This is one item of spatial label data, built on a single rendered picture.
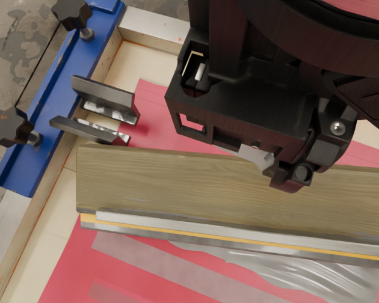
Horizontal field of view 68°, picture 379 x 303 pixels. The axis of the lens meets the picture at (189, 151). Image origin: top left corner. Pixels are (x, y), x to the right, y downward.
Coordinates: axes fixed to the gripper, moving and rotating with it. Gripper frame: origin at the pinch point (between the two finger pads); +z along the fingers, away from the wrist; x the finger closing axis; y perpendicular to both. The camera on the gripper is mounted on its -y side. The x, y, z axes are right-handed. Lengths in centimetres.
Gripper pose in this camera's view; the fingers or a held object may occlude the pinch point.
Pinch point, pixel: (275, 152)
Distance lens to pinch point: 26.3
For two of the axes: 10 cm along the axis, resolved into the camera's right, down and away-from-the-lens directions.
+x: -3.4, 9.2, -2.1
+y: -9.4, -3.2, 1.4
